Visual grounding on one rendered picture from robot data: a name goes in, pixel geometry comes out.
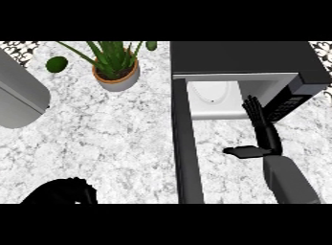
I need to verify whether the potted green plant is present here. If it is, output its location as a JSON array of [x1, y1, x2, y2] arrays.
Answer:
[[55, 41, 159, 93]]

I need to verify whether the round green leaf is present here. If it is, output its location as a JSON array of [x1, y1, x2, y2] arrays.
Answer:
[[45, 56, 70, 74]]

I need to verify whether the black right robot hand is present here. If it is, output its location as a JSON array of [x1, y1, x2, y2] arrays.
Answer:
[[222, 95, 284, 160]]

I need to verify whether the black microwave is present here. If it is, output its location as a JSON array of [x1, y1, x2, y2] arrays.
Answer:
[[169, 41, 332, 123]]

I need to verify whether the dark grey microwave door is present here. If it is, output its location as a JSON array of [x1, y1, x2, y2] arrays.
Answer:
[[171, 78, 207, 205]]

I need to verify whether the grey rounded appliance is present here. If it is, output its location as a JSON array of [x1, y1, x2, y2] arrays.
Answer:
[[0, 41, 53, 130]]

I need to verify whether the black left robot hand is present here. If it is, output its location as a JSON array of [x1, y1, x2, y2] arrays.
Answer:
[[20, 177, 100, 205]]

